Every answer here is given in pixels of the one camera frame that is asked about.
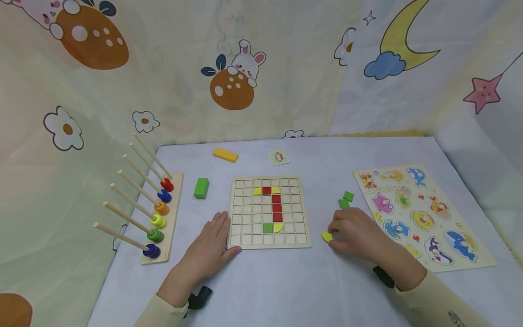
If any person's right hand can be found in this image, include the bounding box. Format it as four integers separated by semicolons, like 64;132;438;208
327;208;403;284

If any person's left hand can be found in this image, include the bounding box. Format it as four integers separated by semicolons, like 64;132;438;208
168;211;242;295

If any wooden grid board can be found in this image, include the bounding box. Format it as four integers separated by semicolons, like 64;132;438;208
227;176;312;251

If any person's right forearm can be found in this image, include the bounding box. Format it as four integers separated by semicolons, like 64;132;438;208
388;254;493;327

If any person's left forearm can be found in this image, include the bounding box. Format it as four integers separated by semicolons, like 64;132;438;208
133;275;195;327

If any green wooden block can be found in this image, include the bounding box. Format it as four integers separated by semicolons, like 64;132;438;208
193;178;210;200

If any wooden peg rack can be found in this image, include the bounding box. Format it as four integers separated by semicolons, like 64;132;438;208
93;133;184;266

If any black wrist band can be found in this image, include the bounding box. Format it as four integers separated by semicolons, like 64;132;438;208
372;266;396;289
187;286;213;311

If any yellow wooden block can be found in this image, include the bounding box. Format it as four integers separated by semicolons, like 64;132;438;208
212;148;239;163

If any set of animal puzzle pieces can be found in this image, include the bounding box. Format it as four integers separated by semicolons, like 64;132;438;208
358;167;479;266

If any small pattern card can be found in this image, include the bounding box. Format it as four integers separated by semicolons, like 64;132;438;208
268;149;291;166

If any animal puzzle board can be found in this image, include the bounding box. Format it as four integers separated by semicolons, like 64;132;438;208
353;164;498;273

